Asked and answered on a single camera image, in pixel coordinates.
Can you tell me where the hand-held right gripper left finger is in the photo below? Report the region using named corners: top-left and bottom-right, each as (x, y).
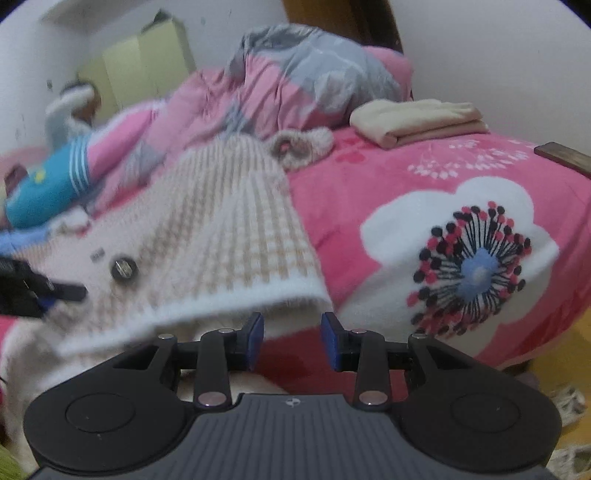
top-left (113, 312), bottom-right (265, 409)

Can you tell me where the white sneaker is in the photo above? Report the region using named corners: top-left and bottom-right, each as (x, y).
top-left (551, 385), bottom-right (588, 418)
top-left (549, 445), bottom-right (591, 480)

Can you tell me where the plain pink pillow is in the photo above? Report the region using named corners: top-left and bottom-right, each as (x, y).
top-left (365, 46), bottom-right (414, 100)

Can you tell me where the maroon garment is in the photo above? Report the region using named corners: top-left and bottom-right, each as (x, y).
top-left (4, 166), bottom-right (28, 195)

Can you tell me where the folded cream garment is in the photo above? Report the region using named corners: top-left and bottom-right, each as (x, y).
top-left (349, 98), bottom-right (490, 149)

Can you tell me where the pink white headboard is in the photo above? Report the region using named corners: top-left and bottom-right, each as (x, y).
top-left (0, 145), bottom-right (51, 204)

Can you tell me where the blue pink cartoon pillow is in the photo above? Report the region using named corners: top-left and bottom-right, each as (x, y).
top-left (4, 104), bottom-right (167, 229)

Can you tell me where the beige white checked jacket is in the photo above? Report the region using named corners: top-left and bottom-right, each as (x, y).
top-left (0, 128), bottom-right (335, 462)

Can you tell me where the yellow-green wardrobe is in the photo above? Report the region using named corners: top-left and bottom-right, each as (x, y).
top-left (76, 14), bottom-right (197, 112)

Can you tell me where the pink grey quilt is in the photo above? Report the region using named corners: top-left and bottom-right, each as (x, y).
top-left (92, 24), bottom-right (402, 208)

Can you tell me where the yellow-green cloth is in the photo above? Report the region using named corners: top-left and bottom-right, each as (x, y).
top-left (0, 445), bottom-right (24, 480)

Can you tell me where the white cloth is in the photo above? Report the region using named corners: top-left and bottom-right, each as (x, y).
top-left (51, 210), bottom-right (90, 232)

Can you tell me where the wooden bed frame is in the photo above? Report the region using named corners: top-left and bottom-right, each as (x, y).
top-left (534, 142), bottom-right (591, 178)

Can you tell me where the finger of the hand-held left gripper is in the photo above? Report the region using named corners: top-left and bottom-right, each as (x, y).
top-left (32, 276), bottom-right (88, 317)

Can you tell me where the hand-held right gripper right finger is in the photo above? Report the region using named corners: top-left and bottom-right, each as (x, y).
top-left (321, 311), bottom-right (476, 409)

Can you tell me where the light blue cloth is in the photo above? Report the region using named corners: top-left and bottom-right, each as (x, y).
top-left (0, 226), bottom-right (51, 252)

